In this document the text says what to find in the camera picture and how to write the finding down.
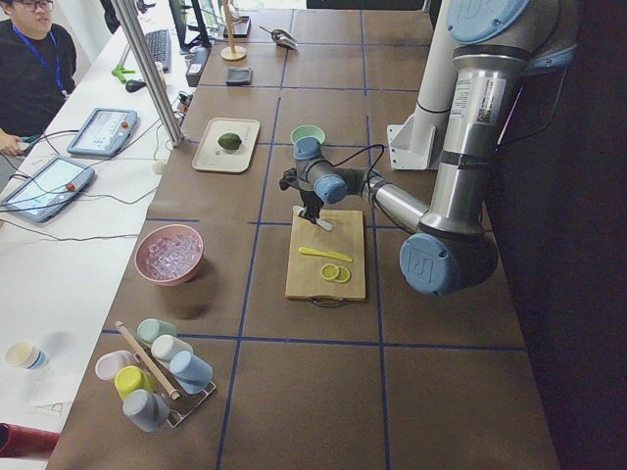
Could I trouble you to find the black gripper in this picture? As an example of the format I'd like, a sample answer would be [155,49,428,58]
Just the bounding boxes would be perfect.
[278,167,323,224]

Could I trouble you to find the white spoon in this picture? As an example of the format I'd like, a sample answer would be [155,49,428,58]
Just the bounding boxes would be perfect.
[293,206,334,232]

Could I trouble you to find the mint green bowl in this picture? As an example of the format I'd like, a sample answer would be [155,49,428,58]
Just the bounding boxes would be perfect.
[290,124,326,145]

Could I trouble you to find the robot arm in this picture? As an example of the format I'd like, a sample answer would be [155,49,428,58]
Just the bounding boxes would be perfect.
[279,1,581,297]

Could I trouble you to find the pink bowl with ice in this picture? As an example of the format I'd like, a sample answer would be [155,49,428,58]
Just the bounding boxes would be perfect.
[134,224,204,286]

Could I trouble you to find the yellow plastic knife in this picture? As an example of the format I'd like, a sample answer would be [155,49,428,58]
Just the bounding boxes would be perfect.
[298,246,353,262]

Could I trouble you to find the wooden cutting board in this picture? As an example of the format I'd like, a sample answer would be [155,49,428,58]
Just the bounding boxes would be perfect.
[285,210,366,302]

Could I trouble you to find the lemon slice lower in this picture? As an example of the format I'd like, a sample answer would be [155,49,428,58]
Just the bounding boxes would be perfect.
[334,265,352,284]

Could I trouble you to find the white tray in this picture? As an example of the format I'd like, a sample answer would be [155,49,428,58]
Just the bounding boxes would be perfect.
[191,117,261,173]

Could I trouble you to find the green avocado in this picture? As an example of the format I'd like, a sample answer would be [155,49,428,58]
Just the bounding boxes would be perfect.
[217,132,243,152]

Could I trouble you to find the grey folded cloth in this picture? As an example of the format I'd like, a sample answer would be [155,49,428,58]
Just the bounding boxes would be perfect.
[225,68,254,86]

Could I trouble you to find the wooden mug stand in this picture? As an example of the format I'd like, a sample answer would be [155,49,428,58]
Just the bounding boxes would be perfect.
[220,0,247,62]

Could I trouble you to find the steel scoop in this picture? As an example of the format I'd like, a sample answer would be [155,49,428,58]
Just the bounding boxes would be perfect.
[259,24,299,50]

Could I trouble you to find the white cup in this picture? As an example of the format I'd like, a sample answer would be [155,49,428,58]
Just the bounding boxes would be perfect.
[151,334,193,363]

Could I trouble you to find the blue cup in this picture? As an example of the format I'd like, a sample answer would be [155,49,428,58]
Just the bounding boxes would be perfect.
[169,351,214,394]

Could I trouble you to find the green cup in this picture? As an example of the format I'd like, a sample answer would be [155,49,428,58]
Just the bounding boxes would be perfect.
[136,318,178,347]

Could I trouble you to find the teach pendant far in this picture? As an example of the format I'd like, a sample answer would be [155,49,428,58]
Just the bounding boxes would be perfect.
[68,108,138,159]

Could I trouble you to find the teach pendant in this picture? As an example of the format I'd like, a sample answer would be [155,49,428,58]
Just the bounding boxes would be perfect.
[68,108,138,159]
[1,157,95,223]

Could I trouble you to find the black keyboard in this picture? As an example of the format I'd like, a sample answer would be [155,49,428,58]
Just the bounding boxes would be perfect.
[144,29,171,73]

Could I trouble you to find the yellow cup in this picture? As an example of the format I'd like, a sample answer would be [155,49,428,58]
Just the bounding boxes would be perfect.
[114,365,155,400]

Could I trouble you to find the pink cup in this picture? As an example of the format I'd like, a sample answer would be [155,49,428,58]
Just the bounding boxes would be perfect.
[94,350,136,381]

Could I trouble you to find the grey cup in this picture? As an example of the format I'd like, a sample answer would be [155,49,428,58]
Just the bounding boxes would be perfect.
[122,389,170,433]

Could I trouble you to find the teach pendant near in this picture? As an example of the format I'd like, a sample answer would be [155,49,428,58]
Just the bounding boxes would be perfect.
[1,157,95,223]

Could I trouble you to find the person in black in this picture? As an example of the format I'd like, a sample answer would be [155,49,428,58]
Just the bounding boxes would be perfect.
[1,1,77,156]

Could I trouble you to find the paper cup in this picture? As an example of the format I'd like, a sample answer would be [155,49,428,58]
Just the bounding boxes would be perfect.
[5,341,47,370]

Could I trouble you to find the red object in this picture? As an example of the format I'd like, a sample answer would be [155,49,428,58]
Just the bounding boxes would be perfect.
[1,423,60,460]

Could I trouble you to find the white pillar mount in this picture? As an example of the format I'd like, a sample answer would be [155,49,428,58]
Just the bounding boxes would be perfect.
[387,1,458,170]

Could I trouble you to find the aluminium frame post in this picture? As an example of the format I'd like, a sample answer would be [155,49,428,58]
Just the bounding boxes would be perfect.
[112,0,184,148]

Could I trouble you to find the cup rack with wooden handle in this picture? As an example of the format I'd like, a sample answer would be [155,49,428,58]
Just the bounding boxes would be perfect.
[116,321,217,430]

